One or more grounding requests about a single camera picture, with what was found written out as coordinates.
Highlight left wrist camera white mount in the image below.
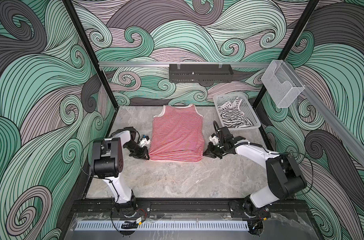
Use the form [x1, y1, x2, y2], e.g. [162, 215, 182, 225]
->
[139, 135, 151, 148]

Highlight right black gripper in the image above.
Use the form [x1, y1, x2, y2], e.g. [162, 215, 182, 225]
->
[201, 141, 227, 159]

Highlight black white striped tank top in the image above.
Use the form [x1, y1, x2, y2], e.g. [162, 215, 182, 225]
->
[217, 98, 254, 128]

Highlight clear plastic wall bin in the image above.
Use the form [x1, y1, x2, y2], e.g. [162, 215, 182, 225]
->
[261, 60, 305, 109]

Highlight black wall mounted tray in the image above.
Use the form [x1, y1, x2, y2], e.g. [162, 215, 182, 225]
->
[169, 64, 234, 85]

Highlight red white striped tank top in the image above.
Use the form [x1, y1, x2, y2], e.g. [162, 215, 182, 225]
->
[149, 104, 205, 163]

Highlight white plastic laundry basket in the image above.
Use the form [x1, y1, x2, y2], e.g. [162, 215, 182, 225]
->
[213, 93, 261, 130]

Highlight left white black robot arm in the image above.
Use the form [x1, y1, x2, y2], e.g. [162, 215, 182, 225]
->
[90, 127, 151, 209]

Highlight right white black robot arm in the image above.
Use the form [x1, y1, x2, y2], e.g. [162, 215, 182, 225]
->
[203, 125, 307, 212]

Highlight aluminium wall rail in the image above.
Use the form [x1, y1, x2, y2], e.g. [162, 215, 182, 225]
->
[98, 61, 270, 69]

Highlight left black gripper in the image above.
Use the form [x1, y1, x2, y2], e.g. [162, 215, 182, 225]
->
[123, 142, 149, 160]

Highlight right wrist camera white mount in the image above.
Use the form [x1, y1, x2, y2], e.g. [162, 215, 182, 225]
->
[209, 134, 220, 145]

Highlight white slotted cable duct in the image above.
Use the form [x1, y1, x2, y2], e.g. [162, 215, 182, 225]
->
[75, 220, 249, 232]

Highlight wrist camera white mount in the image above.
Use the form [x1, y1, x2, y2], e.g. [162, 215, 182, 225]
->
[139, 135, 151, 148]
[209, 134, 220, 145]

